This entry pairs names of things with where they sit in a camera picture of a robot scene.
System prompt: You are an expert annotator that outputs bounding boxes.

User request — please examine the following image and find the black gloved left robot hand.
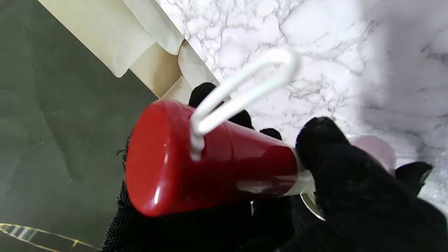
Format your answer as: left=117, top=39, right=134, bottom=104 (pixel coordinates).
left=395, top=161, right=434, bottom=196

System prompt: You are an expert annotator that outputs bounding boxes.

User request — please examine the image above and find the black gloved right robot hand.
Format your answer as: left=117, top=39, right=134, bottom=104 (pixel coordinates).
left=101, top=82, right=448, bottom=252

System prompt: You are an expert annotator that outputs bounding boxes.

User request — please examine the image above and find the pink thermos bottle body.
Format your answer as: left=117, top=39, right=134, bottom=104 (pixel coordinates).
left=301, top=135, right=398, bottom=222

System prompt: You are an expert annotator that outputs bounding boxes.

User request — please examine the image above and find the sponge cup brush red handle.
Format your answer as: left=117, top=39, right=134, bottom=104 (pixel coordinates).
left=125, top=48, right=317, bottom=217

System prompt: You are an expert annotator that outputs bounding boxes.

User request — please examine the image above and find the cream fabric sofa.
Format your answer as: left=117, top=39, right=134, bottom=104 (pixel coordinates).
left=37, top=0, right=221, bottom=104

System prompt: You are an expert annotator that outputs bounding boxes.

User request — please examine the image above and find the gold-edged dark panel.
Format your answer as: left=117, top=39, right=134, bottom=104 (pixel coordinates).
left=0, top=223, right=100, bottom=252

